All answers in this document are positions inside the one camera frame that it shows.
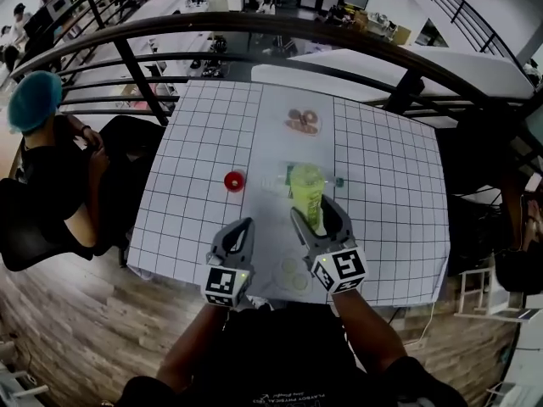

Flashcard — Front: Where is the white gridded table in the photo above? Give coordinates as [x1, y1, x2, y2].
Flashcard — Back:
[126, 78, 451, 307]

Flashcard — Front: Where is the person's right forearm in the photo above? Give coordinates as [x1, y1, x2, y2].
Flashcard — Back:
[329, 288, 409, 376]

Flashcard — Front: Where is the green plastic cup trash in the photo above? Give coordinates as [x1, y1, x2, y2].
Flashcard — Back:
[288, 163, 328, 236]

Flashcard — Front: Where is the blue hair cap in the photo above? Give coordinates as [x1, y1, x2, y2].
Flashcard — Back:
[7, 70, 64, 134]

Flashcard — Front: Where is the black straight stair railing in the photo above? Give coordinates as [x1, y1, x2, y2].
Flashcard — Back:
[415, 0, 523, 76]

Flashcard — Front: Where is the dark computer monitor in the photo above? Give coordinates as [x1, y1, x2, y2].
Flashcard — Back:
[43, 0, 74, 20]

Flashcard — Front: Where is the black balcony railing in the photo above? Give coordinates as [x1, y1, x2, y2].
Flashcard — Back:
[50, 0, 188, 48]

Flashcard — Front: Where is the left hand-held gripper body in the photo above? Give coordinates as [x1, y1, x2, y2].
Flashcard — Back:
[204, 250, 255, 310]

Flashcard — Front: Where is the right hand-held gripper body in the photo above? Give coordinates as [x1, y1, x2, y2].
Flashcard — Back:
[304, 235, 370, 297]

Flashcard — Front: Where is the black office chair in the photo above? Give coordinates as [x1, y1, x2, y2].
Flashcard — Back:
[0, 177, 95, 273]

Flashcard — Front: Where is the person's left forearm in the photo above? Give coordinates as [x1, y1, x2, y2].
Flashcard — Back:
[155, 302, 232, 393]

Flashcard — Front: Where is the white cable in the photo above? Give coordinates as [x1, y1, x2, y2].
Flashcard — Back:
[389, 299, 439, 349]

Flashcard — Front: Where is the dark curved metal railing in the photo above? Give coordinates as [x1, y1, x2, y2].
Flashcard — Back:
[8, 10, 543, 152]

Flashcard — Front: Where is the red cup trash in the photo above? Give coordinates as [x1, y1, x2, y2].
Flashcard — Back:
[223, 170, 246, 193]

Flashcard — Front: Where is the white metal rack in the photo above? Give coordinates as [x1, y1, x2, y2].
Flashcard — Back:
[454, 265, 542, 324]

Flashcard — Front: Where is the person's black shirt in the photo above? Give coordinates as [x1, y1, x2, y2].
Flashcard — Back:
[113, 298, 468, 407]

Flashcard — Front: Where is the clear plastic bottle trash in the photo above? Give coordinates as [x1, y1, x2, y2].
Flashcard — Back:
[260, 174, 345, 191]

